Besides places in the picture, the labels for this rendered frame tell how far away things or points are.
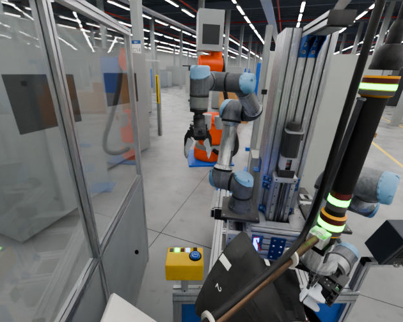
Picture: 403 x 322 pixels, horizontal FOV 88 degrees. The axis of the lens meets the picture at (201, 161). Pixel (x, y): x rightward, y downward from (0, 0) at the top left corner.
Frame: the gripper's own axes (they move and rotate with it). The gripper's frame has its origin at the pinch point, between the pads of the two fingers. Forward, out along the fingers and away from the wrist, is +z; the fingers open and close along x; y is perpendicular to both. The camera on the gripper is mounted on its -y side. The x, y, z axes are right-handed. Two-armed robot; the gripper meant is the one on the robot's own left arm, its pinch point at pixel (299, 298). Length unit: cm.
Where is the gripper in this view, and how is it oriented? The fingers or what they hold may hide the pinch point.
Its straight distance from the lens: 83.4
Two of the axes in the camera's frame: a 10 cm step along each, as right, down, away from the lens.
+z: -7.8, 2.2, -5.8
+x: -1.0, 8.8, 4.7
